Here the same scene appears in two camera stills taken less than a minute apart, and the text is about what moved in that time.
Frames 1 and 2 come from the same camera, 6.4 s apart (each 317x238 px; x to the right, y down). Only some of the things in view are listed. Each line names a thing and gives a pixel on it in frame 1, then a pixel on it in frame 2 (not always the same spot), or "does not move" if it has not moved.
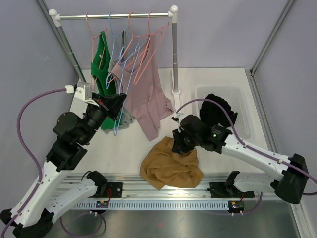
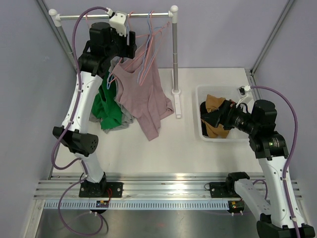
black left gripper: x=111 y=104 → x=128 y=50
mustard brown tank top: x=162 y=166 → x=212 y=103
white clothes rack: x=56 y=18 does not move
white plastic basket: x=233 y=95 does not move
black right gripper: x=179 y=146 → x=224 y=115
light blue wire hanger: x=133 y=50 → x=151 y=31
